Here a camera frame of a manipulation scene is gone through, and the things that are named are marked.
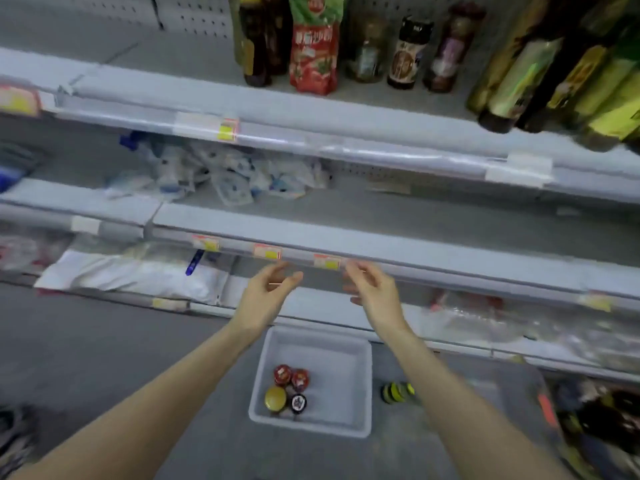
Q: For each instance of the white plastic packets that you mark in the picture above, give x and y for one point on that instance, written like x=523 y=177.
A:
x=130 y=275

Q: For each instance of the pack of clear empty bottles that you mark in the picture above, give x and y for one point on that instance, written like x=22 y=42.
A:
x=540 y=330

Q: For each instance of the blue white plastic bags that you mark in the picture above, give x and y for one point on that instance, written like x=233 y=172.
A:
x=220 y=175

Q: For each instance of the brown jar dark lid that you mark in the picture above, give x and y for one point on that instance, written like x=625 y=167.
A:
x=450 y=55

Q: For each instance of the red tomato sauce pouch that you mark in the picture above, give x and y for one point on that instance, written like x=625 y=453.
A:
x=315 y=50

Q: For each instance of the blue plastic packets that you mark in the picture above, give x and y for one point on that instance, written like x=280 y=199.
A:
x=15 y=167

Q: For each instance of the dark-lidded glass jar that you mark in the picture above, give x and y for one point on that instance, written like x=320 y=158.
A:
x=408 y=60

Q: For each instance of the clear packets red contents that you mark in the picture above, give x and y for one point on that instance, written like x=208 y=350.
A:
x=30 y=253

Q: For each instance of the small dark bottle yellow cap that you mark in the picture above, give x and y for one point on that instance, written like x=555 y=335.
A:
x=250 y=45
x=278 y=35

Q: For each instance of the glass jar tan lid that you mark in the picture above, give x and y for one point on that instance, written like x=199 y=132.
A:
x=367 y=55

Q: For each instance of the person's left forearm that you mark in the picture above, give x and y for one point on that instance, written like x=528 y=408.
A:
x=140 y=415

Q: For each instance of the green-label oyster sauce bottle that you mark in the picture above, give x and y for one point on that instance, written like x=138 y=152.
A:
x=397 y=392

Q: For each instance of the grey floor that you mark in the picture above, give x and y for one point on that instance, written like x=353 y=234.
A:
x=100 y=355

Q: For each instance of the white metal store shelving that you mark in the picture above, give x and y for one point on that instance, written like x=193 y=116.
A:
x=400 y=120

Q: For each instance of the person's right hand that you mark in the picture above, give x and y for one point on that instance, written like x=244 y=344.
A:
x=382 y=307

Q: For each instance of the person's left hand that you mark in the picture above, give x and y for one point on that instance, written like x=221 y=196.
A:
x=262 y=303

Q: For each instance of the person's right forearm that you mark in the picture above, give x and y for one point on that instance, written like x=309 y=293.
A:
x=480 y=420

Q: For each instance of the black-lid sauce jar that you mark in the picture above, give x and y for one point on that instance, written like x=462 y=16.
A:
x=298 y=403

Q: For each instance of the gold-lid glass jar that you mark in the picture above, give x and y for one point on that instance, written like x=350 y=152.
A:
x=275 y=399

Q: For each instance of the grey white shoe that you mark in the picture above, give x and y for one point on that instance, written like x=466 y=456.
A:
x=12 y=440

